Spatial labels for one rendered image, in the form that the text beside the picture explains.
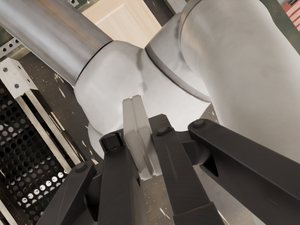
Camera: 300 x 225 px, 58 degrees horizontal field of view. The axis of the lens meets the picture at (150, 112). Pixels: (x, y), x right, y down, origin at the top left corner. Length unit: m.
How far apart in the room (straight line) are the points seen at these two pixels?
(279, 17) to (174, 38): 0.73
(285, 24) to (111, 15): 0.59
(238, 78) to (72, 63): 0.30
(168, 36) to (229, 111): 0.22
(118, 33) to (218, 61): 0.82
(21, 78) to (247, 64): 0.88
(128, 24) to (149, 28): 0.08
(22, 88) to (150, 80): 0.67
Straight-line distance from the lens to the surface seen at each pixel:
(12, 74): 1.00
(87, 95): 0.41
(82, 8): 1.01
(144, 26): 0.98
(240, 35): 0.19
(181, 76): 0.35
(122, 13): 1.01
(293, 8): 3.67
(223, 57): 0.18
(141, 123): 0.15
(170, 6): 0.99
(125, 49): 0.41
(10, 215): 1.05
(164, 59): 0.36
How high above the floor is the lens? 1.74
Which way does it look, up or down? 31 degrees down
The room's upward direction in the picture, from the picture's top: 145 degrees clockwise
